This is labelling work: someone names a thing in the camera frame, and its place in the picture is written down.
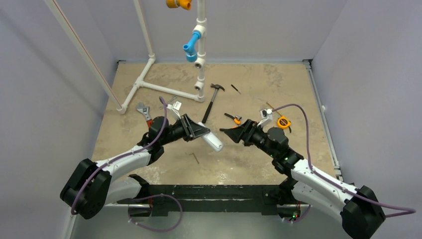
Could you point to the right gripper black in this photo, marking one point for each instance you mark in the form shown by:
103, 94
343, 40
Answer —
247, 130

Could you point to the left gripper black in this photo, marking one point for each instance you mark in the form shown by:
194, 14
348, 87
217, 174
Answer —
193, 129

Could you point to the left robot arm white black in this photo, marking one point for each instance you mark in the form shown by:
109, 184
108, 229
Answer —
87, 188

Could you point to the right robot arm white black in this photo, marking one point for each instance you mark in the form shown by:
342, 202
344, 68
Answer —
356, 209

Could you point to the orange tape measure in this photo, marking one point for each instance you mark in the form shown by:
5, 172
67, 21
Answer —
282, 121

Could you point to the small silver wrench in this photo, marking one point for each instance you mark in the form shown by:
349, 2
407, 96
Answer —
168, 102

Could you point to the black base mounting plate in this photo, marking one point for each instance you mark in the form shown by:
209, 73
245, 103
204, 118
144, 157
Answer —
267, 200

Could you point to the blue pipe fitting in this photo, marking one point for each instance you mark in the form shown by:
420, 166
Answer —
189, 47

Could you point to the orange pipe fitting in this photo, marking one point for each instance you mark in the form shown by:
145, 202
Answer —
185, 4

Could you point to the orange handled pliers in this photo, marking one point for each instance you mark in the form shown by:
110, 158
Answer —
235, 118

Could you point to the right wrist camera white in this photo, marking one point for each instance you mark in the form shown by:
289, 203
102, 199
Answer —
266, 117

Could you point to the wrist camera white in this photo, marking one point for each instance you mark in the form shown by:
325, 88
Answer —
266, 117
174, 109

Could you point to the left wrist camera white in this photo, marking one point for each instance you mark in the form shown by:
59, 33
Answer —
174, 109

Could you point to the black handled hammer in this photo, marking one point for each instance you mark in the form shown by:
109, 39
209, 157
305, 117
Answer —
216, 88

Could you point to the adjustable wrench red handle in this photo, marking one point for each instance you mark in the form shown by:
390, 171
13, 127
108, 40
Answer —
144, 110

